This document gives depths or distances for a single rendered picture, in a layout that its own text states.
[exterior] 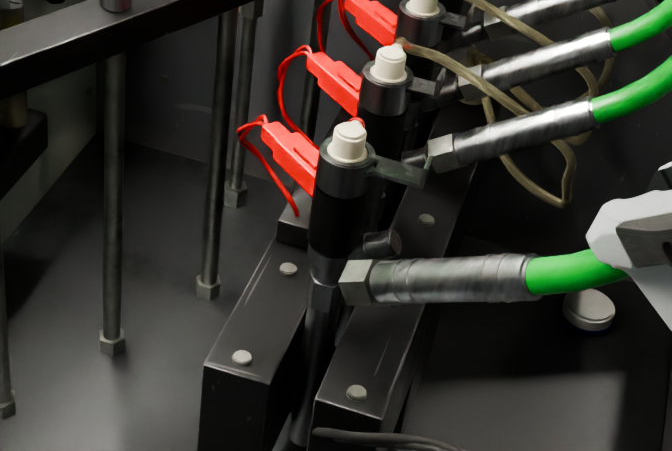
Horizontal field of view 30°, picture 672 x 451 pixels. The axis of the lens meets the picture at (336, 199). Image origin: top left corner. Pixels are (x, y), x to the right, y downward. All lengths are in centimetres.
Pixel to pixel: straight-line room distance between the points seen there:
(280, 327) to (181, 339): 21
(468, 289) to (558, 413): 42
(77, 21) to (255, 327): 19
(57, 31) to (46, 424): 27
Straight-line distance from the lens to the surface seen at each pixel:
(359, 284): 52
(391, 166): 62
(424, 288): 50
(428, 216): 78
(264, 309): 70
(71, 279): 94
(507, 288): 47
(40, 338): 90
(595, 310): 96
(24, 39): 69
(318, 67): 73
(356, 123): 62
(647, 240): 37
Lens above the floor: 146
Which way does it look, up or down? 37 degrees down
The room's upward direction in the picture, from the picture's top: 9 degrees clockwise
